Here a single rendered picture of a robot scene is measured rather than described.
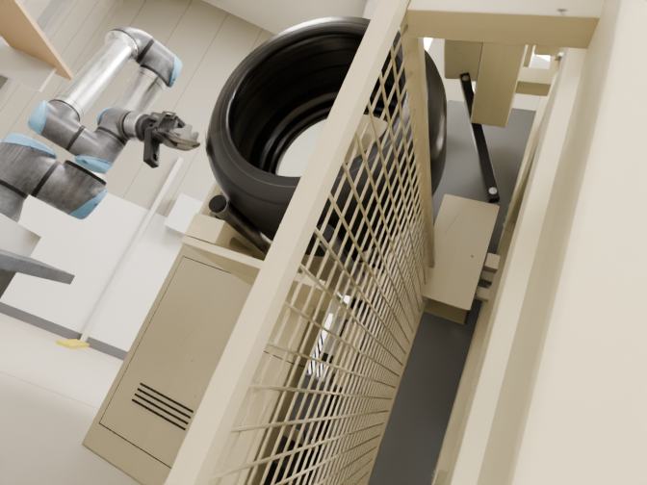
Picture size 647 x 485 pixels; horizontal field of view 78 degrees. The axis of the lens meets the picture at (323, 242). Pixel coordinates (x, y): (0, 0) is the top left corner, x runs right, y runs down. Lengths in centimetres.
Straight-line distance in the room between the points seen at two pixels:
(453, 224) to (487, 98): 36
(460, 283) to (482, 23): 78
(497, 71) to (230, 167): 72
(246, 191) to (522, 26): 66
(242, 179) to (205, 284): 94
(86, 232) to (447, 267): 358
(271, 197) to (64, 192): 94
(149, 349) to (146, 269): 218
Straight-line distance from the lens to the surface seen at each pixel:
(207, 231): 94
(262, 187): 88
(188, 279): 184
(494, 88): 122
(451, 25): 39
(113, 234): 413
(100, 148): 138
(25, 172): 165
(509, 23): 38
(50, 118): 139
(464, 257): 109
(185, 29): 500
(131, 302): 399
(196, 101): 451
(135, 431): 186
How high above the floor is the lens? 67
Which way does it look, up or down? 15 degrees up
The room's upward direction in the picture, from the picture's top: 22 degrees clockwise
